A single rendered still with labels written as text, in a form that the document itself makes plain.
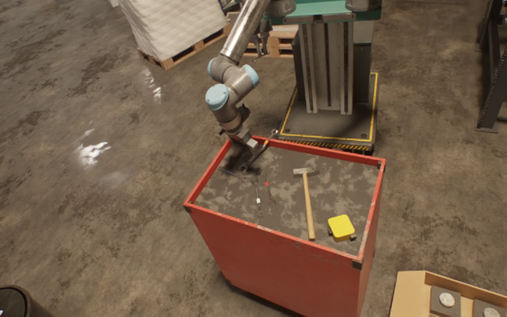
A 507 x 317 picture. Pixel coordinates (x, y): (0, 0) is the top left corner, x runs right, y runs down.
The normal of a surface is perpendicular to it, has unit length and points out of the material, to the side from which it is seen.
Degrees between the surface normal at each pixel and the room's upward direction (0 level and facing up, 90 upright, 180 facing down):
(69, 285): 0
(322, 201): 0
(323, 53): 90
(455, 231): 0
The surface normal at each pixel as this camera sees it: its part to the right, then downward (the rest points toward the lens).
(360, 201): -0.22, -0.72
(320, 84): -0.33, 0.69
